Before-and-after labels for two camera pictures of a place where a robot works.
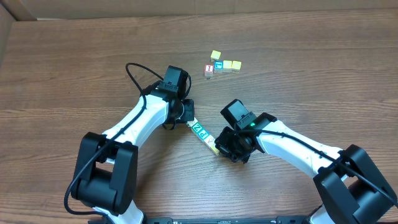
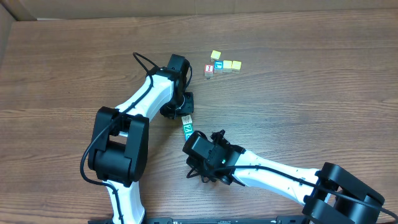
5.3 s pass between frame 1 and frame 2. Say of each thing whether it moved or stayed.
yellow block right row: stayed
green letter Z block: moved
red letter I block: stayed
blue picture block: stayed
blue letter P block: moved
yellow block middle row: stayed
